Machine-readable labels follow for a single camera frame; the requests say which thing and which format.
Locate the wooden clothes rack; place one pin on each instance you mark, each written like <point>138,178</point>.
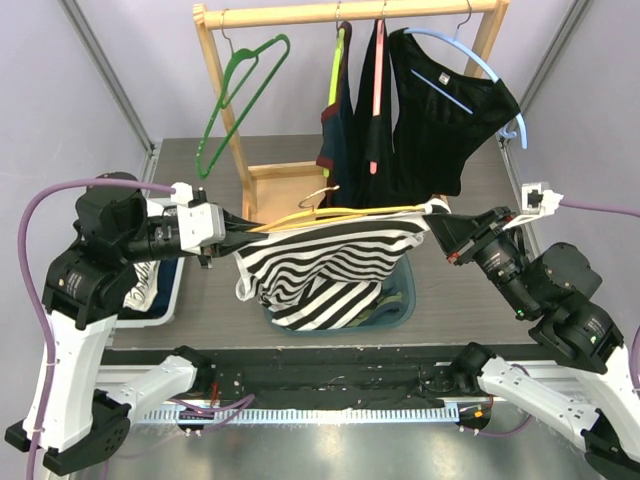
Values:
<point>269,191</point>

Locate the blue plastic tub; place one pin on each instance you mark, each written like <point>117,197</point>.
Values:
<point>401,280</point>

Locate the neon yellow hanger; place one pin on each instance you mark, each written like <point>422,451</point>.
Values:
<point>332,136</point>

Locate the pink hanger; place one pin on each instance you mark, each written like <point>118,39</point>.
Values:
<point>375,123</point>

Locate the navy folded garment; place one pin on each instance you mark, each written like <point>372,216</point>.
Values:
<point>165,286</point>

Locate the green tank top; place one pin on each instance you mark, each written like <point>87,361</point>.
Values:
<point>384,311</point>

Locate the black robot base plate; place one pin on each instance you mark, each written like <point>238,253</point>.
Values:
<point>323,378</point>

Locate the black tank top on pink hanger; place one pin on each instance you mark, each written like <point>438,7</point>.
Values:
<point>374,190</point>

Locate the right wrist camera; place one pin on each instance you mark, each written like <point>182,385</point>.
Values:
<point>538,200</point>

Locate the light blue hanger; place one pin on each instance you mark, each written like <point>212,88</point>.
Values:
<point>485,70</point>

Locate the striped tank top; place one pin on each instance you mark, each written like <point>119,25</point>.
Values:
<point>324,277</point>

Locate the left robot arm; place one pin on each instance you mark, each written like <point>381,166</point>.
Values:
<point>73,425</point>

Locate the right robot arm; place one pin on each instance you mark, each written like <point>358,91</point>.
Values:
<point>553,291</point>

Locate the white cable duct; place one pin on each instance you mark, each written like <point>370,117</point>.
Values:
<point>171,414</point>

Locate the navy maroon-trim tank top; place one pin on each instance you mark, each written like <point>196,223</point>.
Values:
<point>344,176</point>

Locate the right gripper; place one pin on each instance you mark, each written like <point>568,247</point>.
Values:
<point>470,238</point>

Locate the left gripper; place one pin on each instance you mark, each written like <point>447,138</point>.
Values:
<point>228,226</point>

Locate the white laundry basket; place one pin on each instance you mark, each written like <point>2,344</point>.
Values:
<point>131,319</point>

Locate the white printed shirt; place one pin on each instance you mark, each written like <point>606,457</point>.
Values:
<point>142,295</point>

